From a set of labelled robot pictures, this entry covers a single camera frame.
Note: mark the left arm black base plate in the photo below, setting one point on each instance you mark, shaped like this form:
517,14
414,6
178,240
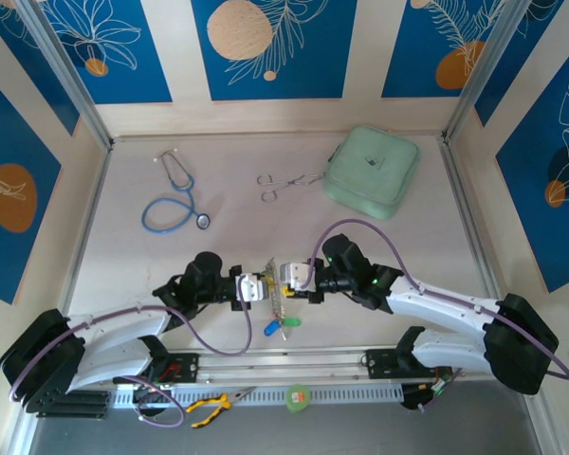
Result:
185,367

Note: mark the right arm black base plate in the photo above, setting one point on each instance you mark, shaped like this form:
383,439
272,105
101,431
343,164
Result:
379,364

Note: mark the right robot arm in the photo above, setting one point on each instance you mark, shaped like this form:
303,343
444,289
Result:
436,303

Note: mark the metal forceps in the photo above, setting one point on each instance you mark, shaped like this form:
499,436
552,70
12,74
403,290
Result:
290,181

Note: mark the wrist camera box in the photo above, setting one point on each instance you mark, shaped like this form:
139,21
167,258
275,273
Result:
250,286
295,275

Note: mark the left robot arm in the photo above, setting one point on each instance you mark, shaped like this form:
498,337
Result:
118,322

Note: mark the aluminium corner post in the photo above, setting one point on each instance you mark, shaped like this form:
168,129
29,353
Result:
61,66
488,61

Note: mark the grey metal shelf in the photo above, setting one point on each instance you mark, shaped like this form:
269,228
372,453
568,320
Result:
360,431

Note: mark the mint green zip pouch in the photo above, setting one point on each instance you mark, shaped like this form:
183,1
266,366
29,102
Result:
374,161

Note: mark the aluminium side rail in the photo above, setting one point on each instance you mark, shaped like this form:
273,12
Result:
92,199
460,189

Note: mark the key with blue tag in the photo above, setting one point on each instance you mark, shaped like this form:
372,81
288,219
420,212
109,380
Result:
270,328

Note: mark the black ribbed block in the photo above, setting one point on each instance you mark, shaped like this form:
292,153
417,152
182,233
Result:
92,405

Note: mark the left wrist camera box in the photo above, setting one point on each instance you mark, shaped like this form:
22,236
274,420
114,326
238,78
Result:
250,286

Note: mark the blue stethoscope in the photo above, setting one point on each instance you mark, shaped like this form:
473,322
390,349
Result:
203,220

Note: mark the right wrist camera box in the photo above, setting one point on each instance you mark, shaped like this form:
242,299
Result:
295,275

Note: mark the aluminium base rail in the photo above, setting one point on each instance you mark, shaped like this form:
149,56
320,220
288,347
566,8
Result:
289,360

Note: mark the green key tag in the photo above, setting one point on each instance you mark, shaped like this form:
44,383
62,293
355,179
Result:
292,322

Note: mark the round green tape roll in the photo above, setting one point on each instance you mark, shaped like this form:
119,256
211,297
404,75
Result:
297,397

